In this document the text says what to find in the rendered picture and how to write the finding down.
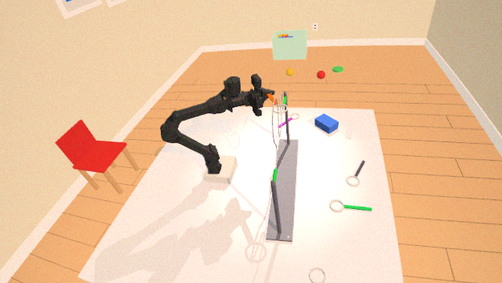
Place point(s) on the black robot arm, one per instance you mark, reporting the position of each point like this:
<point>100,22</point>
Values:
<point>214,105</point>

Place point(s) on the blue rectangular block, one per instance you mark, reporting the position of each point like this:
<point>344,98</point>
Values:
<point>326,123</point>

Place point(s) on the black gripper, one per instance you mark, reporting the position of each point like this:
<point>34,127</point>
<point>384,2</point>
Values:
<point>256,82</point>

